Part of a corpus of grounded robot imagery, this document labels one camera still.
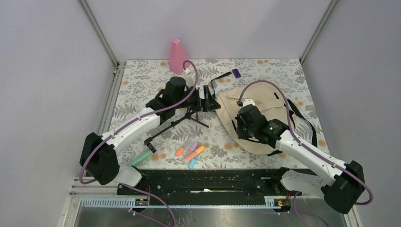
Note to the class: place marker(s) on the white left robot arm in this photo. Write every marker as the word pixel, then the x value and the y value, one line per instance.
pixel 100 153

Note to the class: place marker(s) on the floral patterned table mat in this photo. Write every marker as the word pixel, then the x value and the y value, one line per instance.
pixel 143 79

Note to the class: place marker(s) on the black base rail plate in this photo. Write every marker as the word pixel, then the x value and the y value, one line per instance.
pixel 202 189

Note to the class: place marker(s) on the pink highlighter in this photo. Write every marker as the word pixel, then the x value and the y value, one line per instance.
pixel 191 149

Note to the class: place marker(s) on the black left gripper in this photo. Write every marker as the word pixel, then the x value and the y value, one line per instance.
pixel 209 104

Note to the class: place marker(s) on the mint green tube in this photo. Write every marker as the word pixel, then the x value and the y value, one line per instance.
pixel 140 158

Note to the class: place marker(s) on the pink cone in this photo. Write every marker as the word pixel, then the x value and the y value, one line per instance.
pixel 177 57

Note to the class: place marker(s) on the orange yellow highlighter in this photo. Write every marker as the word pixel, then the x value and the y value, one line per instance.
pixel 195 153

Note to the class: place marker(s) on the cream canvas backpack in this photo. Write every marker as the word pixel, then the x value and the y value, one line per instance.
pixel 273 105

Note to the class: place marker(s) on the black folding tripod stand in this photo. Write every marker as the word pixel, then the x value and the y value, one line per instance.
pixel 190 115

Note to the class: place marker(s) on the purple eraser block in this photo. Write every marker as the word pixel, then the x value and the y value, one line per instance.
pixel 236 73

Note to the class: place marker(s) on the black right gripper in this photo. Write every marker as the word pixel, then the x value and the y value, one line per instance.
pixel 241 135

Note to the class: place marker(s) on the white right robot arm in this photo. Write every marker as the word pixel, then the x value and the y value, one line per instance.
pixel 340 184

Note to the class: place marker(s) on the light blue highlighter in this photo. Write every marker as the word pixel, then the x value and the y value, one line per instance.
pixel 192 163

